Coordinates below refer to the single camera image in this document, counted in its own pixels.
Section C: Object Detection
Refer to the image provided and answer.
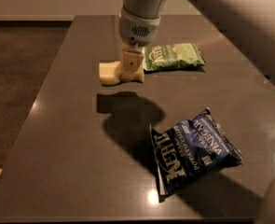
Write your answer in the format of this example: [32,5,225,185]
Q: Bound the green chip bag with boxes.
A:
[143,43,206,72]

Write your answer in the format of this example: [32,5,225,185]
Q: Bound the yellow sponge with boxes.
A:
[98,61,145,87]

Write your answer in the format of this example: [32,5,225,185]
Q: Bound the blue chip bag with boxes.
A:
[150,108,242,196]

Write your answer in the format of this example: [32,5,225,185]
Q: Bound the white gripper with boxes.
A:
[118,7,161,82]

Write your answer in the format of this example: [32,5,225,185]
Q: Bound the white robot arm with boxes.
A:
[119,0,275,85]

